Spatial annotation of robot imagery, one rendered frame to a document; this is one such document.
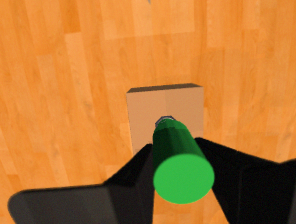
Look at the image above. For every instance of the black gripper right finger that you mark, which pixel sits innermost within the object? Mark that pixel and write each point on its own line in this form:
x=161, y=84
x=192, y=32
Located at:
x=249, y=189

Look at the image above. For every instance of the tan rectangular block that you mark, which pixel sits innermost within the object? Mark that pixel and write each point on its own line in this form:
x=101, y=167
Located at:
x=148, y=105

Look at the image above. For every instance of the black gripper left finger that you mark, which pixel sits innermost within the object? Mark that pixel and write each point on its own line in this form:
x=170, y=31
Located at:
x=127, y=197

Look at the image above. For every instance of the green cylinder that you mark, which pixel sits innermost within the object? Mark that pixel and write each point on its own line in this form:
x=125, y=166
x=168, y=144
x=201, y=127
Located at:
x=181, y=172

